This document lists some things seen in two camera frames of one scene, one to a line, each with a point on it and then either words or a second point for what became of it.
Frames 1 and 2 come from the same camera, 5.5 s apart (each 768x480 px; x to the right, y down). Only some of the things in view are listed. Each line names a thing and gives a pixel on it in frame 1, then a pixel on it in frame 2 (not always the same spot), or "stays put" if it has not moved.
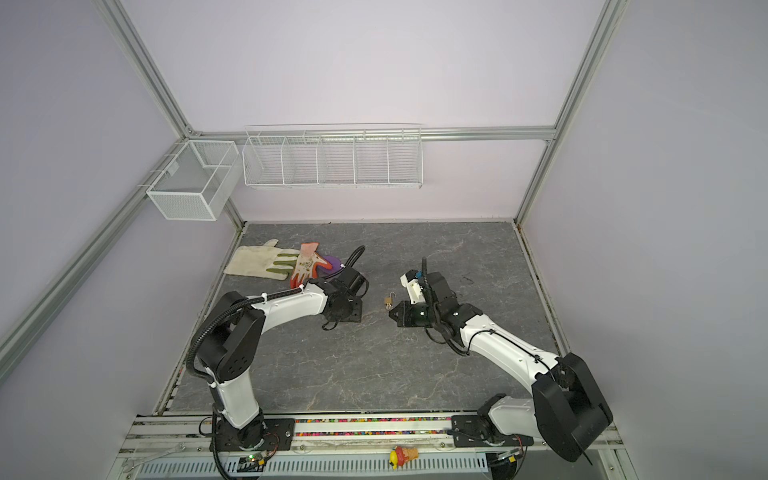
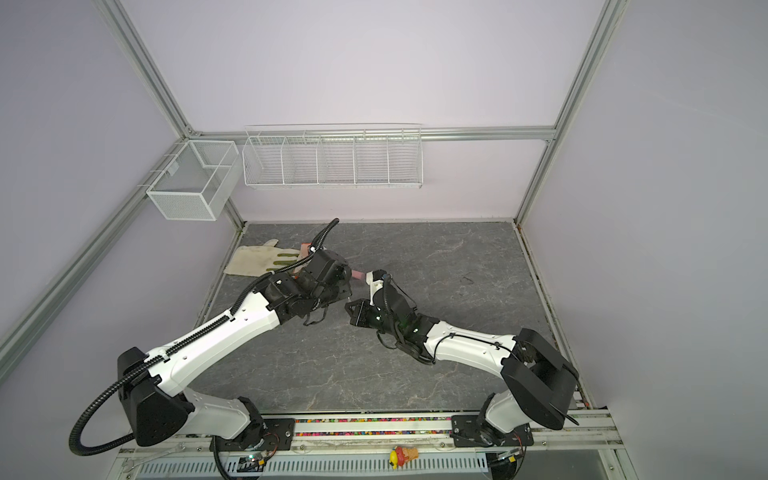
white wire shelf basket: [334, 156] stays put
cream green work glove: [265, 261] stays put
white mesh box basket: [197, 181] stays put
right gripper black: [405, 320] to [361, 318]
